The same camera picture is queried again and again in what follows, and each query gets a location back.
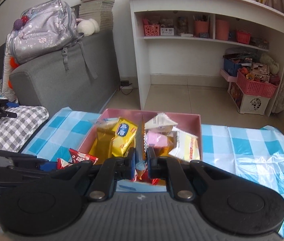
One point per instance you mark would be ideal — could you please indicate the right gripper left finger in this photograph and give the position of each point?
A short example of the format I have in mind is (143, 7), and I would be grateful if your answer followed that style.
(104, 177)

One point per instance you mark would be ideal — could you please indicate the white plush toy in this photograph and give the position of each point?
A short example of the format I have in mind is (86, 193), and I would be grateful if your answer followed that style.
(87, 27)

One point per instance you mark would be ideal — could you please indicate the stack of books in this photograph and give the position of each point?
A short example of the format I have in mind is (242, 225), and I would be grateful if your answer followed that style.
(99, 10)

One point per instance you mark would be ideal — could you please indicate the grey sofa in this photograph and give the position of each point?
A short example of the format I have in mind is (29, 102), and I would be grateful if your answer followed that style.
(87, 84)

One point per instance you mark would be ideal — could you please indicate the cream wafer pack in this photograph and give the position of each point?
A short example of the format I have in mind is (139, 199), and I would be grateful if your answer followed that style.
(186, 145)

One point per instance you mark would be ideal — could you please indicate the small pink perforated basket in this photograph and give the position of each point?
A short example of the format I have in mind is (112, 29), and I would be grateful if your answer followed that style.
(152, 30)

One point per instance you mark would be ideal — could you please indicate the pink snack bag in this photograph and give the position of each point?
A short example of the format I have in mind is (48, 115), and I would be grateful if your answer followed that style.
(157, 140)

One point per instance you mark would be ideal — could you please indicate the blue storage bin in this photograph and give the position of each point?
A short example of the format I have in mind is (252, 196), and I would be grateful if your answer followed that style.
(231, 68)

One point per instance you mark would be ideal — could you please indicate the silver lilac backpack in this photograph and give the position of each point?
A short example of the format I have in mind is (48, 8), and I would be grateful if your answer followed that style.
(45, 28)

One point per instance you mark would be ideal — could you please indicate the pink plastic basket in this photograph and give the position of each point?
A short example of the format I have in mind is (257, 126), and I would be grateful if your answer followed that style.
(254, 88)

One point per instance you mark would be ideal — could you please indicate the red candy pack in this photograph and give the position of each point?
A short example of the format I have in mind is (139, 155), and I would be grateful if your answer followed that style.
(143, 177)
(76, 157)

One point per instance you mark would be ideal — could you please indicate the orange white snack packet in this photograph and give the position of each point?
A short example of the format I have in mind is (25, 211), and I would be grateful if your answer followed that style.
(140, 150)

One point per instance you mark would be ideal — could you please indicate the grey checkered cushion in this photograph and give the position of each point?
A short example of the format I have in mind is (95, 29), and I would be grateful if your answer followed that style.
(15, 132)

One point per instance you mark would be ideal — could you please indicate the yellow biscuit pack blue label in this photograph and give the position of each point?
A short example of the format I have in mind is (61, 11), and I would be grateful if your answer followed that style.
(125, 132)

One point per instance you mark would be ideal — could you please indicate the white storage box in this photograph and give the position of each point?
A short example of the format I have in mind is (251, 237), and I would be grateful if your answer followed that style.
(247, 104)

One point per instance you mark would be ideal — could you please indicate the small red basket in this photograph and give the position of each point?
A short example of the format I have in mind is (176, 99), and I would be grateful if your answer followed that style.
(243, 37)

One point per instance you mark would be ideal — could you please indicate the blue white checkered tablecloth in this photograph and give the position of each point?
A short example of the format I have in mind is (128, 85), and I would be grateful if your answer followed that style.
(254, 154)

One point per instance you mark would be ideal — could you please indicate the orange-yellow snack pack right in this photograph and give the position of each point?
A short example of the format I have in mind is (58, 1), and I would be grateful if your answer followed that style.
(104, 144)

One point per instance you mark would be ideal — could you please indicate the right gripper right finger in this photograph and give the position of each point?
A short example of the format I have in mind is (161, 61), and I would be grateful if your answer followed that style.
(174, 173)

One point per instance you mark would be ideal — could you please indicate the white bookshelf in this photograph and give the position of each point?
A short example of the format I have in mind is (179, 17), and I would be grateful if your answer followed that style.
(196, 60)

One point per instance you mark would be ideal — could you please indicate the orange pen holder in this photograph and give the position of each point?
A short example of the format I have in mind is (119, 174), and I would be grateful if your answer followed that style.
(201, 27)

